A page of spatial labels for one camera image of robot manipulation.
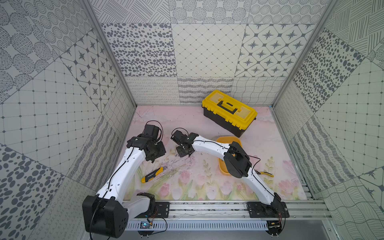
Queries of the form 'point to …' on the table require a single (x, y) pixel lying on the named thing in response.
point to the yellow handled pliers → (264, 173)
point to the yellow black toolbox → (228, 112)
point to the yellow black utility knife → (151, 175)
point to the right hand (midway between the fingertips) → (185, 152)
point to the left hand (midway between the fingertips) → (160, 150)
